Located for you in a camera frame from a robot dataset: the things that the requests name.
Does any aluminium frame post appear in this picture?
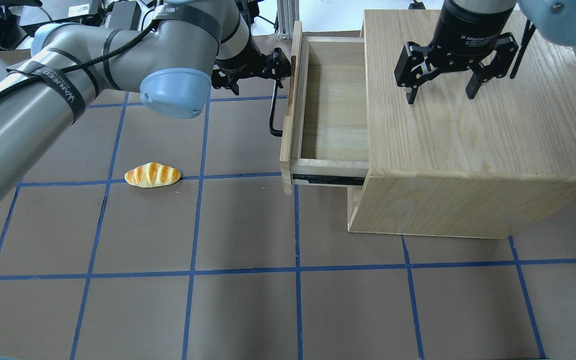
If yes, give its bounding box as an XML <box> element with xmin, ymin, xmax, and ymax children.
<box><xmin>276</xmin><ymin>0</ymin><xmax>300</xmax><ymax>40</ymax></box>

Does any wooden drawer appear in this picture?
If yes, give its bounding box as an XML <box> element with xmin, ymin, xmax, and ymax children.
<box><xmin>279</xmin><ymin>21</ymin><xmax>369</xmax><ymax>195</ymax></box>

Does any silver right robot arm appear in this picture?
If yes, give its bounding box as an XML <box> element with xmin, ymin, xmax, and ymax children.
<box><xmin>393</xmin><ymin>0</ymin><xmax>576</xmax><ymax>105</ymax></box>

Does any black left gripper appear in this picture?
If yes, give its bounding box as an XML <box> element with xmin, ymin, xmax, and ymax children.
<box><xmin>211</xmin><ymin>30</ymin><xmax>291</xmax><ymax>96</ymax></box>

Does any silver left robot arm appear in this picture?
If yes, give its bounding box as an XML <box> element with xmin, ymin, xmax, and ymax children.
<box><xmin>0</xmin><ymin>0</ymin><xmax>291</xmax><ymax>201</ymax></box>

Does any toy bread loaf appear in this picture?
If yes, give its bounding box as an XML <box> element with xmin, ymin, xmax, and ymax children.
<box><xmin>124</xmin><ymin>162</ymin><xmax>182</xmax><ymax>189</ymax></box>

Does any black drawer handle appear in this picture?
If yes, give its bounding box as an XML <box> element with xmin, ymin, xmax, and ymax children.
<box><xmin>269</xmin><ymin>79</ymin><xmax>283</xmax><ymax>138</ymax></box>

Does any wooden drawer cabinet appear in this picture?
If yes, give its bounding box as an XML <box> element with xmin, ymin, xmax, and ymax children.
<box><xmin>348</xmin><ymin>9</ymin><xmax>576</xmax><ymax>239</ymax></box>

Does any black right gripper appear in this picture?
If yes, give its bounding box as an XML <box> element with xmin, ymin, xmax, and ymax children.
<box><xmin>394</xmin><ymin>0</ymin><xmax>518</xmax><ymax>105</ymax></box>

